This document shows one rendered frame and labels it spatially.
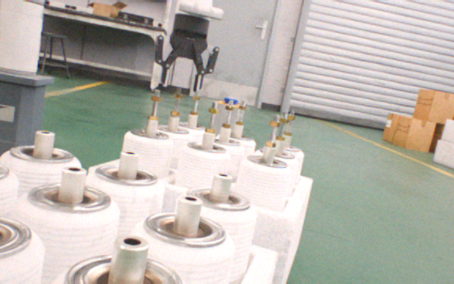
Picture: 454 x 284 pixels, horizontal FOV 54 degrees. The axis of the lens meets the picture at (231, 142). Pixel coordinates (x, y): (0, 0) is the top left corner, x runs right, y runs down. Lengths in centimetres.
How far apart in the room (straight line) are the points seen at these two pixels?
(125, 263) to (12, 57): 92
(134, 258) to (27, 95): 90
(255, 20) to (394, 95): 223
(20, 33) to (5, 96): 15
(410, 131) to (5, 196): 430
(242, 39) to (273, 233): 544
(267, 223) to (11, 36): 74
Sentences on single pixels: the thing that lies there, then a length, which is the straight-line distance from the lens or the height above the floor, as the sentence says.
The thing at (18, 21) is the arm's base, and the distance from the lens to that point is 116.
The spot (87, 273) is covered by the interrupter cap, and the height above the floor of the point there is 25.
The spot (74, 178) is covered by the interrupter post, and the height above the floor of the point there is 27.
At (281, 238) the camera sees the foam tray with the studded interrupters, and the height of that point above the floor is 14.
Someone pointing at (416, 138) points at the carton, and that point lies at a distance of 464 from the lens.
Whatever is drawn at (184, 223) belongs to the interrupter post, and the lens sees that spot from 40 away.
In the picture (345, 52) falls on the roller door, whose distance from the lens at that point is 639.
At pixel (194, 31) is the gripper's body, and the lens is 94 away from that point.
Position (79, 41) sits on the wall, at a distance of 623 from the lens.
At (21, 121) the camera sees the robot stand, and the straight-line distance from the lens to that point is 116.
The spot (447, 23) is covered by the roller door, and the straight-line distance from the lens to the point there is 703.
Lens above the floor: 40
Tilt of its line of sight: 9 degrees down
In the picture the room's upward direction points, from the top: 11 degrees clockwise
